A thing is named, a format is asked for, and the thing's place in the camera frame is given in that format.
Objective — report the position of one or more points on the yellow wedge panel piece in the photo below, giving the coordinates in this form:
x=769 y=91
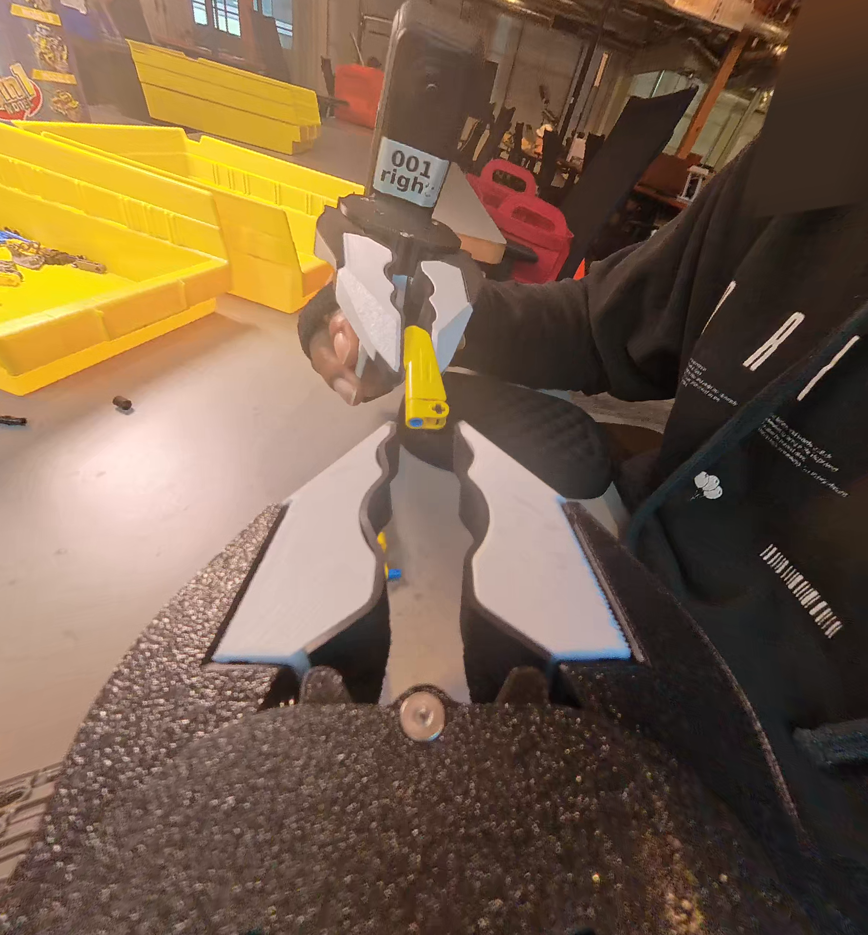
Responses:
x=424 y=373

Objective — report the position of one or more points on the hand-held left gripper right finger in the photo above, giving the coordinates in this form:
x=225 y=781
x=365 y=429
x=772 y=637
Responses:
x=551 y=585

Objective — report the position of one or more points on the red fuel canister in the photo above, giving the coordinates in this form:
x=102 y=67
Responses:
x=529 y=219

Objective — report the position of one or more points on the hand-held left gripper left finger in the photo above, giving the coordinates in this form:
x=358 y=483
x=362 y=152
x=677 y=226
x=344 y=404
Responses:
x=300 y=585

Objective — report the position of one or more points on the yellow parts bin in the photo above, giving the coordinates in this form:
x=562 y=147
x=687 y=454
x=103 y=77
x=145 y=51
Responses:
x=259 y=249
x=215 y=95
x=83 y=314

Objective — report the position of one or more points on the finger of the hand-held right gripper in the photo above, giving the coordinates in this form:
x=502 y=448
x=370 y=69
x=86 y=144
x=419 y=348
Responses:
x=368 y=300
x=452 y=307

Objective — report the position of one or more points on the person's right forearm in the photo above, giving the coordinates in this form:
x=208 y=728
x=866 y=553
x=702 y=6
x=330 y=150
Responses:
x=595 y=329

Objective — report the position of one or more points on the person's right hand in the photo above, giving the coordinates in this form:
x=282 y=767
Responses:
x=339 y=358

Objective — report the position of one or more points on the small black piece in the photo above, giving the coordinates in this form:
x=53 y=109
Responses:
x=121 y=402

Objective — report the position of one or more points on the robot kit cardboard box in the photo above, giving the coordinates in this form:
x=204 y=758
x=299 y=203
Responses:
x=25 y=73

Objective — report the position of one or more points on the small yellow connector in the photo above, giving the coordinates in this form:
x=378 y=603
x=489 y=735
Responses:
x=427 y=415

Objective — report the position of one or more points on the black quilted chair armrest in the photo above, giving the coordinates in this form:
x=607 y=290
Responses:
x=536 y=439

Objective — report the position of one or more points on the yellow beam assembly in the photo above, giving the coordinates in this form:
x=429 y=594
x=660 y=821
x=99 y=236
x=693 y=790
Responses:
x=387 y=555

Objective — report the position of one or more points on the mixed plastic connector pieces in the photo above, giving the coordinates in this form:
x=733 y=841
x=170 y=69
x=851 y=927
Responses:
x=40 y=256

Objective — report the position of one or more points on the small grey side table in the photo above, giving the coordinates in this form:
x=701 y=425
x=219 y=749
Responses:
x=470 y=222

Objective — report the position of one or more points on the red container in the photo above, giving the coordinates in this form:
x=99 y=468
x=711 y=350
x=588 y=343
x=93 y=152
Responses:
x=358 y=95

